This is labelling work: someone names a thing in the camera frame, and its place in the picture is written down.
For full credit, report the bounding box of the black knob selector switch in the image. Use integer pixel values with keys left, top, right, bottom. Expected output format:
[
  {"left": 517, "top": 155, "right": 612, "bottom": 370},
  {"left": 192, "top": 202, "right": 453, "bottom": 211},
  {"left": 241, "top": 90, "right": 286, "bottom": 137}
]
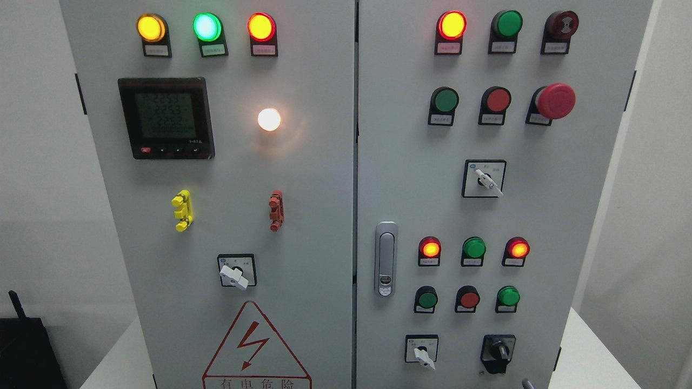
[{"left": 480, "top": 334, "right": 516, "bottom": 374}]

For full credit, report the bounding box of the red terminal connector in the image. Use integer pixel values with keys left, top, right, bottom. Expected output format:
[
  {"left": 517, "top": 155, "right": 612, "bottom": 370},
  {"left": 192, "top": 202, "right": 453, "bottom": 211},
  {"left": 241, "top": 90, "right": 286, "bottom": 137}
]
[{"left": 268, "top": 190, "right": 284, "bottom": 232}]

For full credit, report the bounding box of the red lit indicator lower left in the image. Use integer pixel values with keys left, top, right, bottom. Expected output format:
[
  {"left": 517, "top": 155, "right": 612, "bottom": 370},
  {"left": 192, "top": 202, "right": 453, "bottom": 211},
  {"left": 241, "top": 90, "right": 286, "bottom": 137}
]
[{"left": 418, "top": 236, "right": 442, "bottom": 267}]

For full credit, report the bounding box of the red lit indicator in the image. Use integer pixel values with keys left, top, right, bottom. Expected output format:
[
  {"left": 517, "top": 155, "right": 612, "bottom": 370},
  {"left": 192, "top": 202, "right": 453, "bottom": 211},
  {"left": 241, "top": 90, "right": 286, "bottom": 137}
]
[
  {"left": 434, "top": 10, "right": 467, "bottom": 55},
  {"left": 418, "top": 236, "right": 442, "bottom": 267}
]

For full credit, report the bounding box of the white lit indicator lamp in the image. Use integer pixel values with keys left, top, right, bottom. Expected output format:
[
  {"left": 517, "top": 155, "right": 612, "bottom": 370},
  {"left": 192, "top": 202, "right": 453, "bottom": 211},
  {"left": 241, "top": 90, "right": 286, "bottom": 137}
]
[{"left": 257, "top": 108, "right": 282, "bottom": 131}]

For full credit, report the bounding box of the green push button lower left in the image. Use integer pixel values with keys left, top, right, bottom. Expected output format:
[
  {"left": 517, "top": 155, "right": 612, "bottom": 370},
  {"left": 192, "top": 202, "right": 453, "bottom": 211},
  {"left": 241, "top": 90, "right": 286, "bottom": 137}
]
[{"left": 414, "top": 286, "right": 439, "bottom": 314}]

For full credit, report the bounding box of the green push button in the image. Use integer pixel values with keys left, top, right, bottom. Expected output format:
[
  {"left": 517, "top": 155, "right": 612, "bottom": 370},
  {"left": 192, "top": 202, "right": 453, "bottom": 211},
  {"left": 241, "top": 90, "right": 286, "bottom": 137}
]
[
  {"left": 414, "top": 286, "right": 439, "bottom": 314},
  {"left": 428, "top": 86, "right": 459, "bottom": 126},
  {"left": 495, "top": 285, "right": 521, "bottom": 313}
]

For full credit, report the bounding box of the green push button upper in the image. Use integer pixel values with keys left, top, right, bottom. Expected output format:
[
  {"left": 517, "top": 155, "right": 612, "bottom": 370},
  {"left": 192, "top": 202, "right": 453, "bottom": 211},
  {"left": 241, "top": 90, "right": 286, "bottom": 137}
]
[{"left": 428, "top": 86, "right": 459, "bottom": 126}]

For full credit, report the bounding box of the grey left cabinet door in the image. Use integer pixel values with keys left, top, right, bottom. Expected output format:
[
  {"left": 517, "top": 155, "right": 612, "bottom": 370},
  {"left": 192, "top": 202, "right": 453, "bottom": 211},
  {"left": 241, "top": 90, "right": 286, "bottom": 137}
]
[{"left": 60, "top": 1, "right": 355, "bottom": 388}]

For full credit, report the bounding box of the grey cabinet door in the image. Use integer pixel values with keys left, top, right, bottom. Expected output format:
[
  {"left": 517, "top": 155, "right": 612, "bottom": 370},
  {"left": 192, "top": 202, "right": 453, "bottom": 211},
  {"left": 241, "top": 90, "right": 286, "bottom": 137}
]
[
  {"left": 356, "top": 1, "right": 653, "bottom": 388},
  {"left": 60, "top": 1, "right": 355, "bottom": 388}
]

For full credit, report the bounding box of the green indicator lower middle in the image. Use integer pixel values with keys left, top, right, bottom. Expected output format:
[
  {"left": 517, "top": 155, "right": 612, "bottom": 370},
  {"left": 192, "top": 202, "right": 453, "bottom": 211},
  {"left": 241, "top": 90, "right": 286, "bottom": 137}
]
[{"left": 460, "top": 236, "right": 487, "bottom": 267}]

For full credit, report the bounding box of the grey right cabinet door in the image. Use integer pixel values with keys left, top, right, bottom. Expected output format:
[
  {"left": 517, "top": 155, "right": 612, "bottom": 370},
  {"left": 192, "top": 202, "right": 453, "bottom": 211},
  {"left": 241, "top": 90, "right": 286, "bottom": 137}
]
[{"left": 356, "top": 1, "right": 653, "bottom": 388}]

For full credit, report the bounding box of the red push button lower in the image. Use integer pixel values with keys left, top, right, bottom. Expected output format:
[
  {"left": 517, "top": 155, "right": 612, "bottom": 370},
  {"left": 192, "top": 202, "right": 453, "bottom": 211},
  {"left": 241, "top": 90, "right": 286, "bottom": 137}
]
[{"left": 454, "top": 285, "right": 480, "bottom": 313}]

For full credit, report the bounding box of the red push button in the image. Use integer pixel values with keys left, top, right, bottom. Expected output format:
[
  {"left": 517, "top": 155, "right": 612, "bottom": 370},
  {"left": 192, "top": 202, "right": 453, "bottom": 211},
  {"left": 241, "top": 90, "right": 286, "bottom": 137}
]
[
  {"left": 478, "top": 86, "right": 511, "bottom": 126},
  {"left": 454, "top": 285, "right": 480, "bottom": 313}
]

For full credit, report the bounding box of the yellow terminal connector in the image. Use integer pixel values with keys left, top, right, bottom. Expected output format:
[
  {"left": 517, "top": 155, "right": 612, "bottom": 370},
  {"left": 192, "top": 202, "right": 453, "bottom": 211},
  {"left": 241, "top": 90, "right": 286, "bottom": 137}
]
[{"left": 171, "top": 189, "right": 194, "bottom": 232}]

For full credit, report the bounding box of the red push button upper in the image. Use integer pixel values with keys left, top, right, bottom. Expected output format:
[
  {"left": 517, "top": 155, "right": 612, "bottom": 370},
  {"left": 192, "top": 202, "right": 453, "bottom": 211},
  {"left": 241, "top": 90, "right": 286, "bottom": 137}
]
[{"left": 478, "top": 86, "right": 511, "bottom": 126}]

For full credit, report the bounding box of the red indicator lower right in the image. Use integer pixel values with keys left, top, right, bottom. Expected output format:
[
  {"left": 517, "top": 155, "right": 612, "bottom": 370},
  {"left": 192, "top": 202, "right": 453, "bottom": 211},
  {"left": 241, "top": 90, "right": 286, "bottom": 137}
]
[{"left": 502, "top": 237, "right": 530, "bottom": 267}]

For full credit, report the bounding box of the red triangle warning sticker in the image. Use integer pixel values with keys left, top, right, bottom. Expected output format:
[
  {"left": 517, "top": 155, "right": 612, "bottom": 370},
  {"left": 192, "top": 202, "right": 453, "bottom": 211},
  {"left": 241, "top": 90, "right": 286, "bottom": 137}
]
[{"left": 202, "top": 301, "right": 313, "bottom": 388}]

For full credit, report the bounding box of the red-orange indicator light left door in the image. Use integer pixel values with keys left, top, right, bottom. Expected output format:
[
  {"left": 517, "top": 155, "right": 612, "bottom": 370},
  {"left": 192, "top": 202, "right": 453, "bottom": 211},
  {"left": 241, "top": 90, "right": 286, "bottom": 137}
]
[{"left": 247, "top": 12, "right": 278, "bottom": 57}]

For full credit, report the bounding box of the green push button lower right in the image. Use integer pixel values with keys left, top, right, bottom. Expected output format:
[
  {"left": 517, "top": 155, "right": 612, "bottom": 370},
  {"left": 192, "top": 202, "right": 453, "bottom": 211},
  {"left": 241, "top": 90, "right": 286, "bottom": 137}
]
[{"left": 495, "top": 285, "right": 521, "bottom": 313}]

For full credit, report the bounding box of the black digital power meter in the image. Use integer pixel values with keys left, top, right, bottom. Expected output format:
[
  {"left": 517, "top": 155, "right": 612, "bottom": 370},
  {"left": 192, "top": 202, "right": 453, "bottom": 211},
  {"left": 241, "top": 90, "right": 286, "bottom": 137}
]
[{"left": 118, "top": 77, "right": 215, "bottom": 160}]

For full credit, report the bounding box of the red lit indicator top right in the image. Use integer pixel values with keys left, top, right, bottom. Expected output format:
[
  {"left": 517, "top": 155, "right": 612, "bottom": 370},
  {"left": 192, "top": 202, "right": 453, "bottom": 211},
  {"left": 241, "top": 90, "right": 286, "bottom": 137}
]
[{"left": 434, "top": 10, "right": 467, "bottom": 55}]

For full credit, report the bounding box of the green lit indicator light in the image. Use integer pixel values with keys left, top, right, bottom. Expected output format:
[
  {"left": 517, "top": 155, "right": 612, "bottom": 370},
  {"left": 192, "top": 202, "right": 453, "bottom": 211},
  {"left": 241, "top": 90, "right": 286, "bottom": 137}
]
[{"left": 192, "top": 12, "right": 228, "bottom": 58}]

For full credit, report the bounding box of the red emergency stop button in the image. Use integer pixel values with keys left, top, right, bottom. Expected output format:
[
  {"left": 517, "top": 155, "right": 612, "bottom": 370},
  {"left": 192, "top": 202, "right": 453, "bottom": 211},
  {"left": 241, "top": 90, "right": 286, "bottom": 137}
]
[{"left": 525, "top": 82, "right": 576, "bottom": 126}]

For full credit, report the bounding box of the green indicator top right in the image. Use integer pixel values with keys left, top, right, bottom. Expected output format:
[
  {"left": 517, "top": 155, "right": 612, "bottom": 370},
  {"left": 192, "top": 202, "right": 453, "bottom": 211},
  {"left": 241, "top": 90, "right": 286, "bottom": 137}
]
[{"left": 488, "top": 10, "right": 523, "bottom": 55}]

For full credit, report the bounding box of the yellow indicator light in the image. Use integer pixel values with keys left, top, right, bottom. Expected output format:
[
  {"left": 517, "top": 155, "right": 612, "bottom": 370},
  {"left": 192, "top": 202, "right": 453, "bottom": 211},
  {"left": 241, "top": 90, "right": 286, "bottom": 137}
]
[{"left": 137, "top": 13, "right": 171, "bottom": 58}]

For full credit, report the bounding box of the dark red buzzer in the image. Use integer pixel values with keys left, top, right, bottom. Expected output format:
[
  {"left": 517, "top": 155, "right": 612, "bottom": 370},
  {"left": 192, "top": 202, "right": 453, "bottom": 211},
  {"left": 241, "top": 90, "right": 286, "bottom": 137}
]
[{"left": 541, "top": 10, "right": 579, "bottom": 55}]

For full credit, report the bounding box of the black box with antenna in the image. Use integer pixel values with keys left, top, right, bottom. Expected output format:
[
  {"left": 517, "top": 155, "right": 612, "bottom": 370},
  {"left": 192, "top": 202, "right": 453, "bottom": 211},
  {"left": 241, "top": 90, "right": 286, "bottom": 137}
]
[{"left": 1, "top": 290, "right": 67, "bottom": 388}]

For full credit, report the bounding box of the silver door lock handle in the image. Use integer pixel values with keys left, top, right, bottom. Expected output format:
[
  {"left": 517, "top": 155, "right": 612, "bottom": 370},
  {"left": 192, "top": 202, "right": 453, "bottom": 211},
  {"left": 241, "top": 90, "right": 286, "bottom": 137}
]
[{"left": 374, "top": 221, "right": 398, "bottom": 297}]

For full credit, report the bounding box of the white selector switch left door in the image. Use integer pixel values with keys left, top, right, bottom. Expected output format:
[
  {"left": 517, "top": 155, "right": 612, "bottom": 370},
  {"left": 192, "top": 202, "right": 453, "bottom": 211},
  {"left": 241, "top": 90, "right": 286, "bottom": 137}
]
[{"left": 217, "top": 253, "right": 257, "bottom": 291}]

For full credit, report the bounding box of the white selector switch upper right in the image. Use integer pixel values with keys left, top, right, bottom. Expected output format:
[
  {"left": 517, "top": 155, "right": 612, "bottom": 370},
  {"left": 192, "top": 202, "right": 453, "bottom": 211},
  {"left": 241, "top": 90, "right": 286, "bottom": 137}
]
[{"left": 462, "top": 159, "right": 507, "bottom": 198}]

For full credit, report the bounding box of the white selector switch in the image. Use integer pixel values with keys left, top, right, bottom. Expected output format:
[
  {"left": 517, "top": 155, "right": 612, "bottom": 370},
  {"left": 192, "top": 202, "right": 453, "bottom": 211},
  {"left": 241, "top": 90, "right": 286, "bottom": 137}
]
[
  {"left": 404, "top": 334, "right": 440, "bottom": 370},
  {"left": 462, "top": 159, "right": 507, "bottom": 198}
]

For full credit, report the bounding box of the white selector switch bottom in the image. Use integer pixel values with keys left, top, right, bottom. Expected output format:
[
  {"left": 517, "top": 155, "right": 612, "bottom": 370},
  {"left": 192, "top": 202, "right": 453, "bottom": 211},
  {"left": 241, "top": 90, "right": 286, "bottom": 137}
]
[{"left": 404, "top": 334, "right": 440, "bottom": 370}]

